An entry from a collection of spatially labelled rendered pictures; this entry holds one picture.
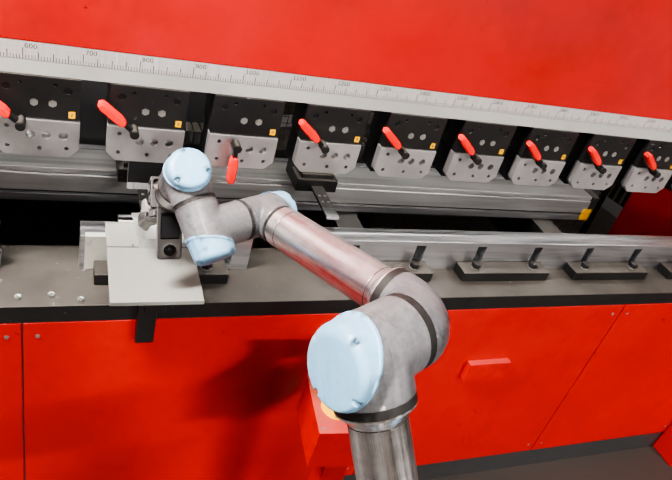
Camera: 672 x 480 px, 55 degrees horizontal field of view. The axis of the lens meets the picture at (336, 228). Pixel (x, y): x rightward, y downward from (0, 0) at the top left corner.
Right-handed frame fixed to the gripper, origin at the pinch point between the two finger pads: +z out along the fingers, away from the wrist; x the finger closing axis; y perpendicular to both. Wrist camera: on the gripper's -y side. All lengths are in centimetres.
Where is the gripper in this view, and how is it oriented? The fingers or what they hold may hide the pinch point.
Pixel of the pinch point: (159, 229)
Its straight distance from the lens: 142.2
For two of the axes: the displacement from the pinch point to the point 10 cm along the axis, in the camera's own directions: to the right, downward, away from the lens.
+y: -0.7, -9.7, 2.3
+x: -9.2, -0.2, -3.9
